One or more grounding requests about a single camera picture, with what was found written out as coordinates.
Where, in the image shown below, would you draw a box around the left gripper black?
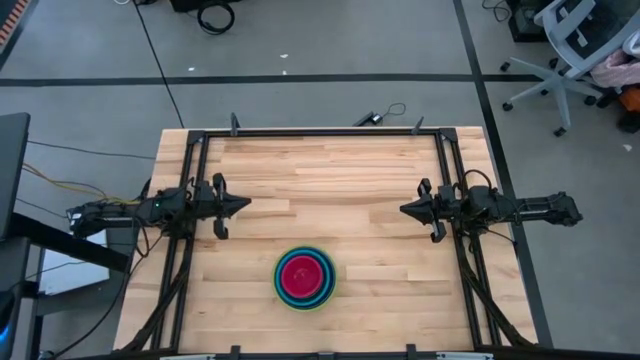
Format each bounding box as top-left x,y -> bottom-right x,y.
192,172 -> 253,242

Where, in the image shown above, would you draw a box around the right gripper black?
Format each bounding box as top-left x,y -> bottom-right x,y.
399,177 -> 462,245

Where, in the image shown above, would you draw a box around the pink plastic bowl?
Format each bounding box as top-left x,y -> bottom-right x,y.
279,254 -> 325,300

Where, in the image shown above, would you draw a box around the light blue plastic bowl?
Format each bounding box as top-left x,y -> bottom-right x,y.
274,246 -> 336,311

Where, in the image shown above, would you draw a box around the stacked colourful bowls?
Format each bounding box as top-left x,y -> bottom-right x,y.
272,244 -> 338,313

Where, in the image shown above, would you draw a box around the white board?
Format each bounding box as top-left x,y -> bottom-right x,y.
38,229 -> 112,297

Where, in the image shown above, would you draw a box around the grey mesh office chair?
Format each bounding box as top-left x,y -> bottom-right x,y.
501,0 -> 640,138

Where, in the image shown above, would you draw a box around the black equipment box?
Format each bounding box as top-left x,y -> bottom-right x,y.
506,0 -> 553,44

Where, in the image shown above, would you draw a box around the dark flat monitor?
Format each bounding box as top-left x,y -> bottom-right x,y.
0,111 -> 32,242

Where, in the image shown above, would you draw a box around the pink cloth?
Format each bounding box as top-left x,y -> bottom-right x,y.
590,47 -> 640,90

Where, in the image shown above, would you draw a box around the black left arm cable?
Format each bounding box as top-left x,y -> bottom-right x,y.
49,219 -> 169,359

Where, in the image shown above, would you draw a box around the black power adapter with cable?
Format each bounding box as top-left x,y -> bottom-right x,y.
352,102 -> 408,128

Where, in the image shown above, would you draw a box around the black aluminium rig frame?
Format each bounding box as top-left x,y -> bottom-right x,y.
117,127 -> 539,360

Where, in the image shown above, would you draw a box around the yellow cable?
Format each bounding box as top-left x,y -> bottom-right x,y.
21,162 -> 144,206

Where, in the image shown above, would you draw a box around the coiled black cable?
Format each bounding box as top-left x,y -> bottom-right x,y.
196,0 -> 237,37

